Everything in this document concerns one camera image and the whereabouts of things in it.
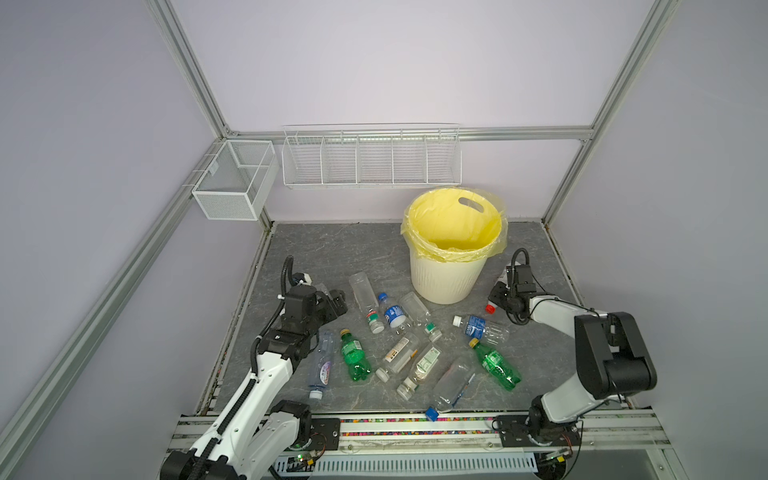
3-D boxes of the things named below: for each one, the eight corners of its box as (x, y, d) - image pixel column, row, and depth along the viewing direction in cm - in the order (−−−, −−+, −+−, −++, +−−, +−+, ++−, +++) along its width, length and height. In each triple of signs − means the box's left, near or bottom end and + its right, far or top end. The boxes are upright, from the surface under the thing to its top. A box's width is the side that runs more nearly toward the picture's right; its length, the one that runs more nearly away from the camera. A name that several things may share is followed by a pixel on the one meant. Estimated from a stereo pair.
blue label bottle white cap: (448, 332, 93) (451, 324, 88) (453, 317, 96) (455, 309, 91) (501, 351, 89) (507, 344, 84) (504, 335, 92) (509, 328, 87)
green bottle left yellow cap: (352, 386, 83) (350, 380, 78) (337, 336, 92) (334, 328, 87) (373, 377, 84) (371, 370, 80) (355, 329, 93) (353, 321, 89)
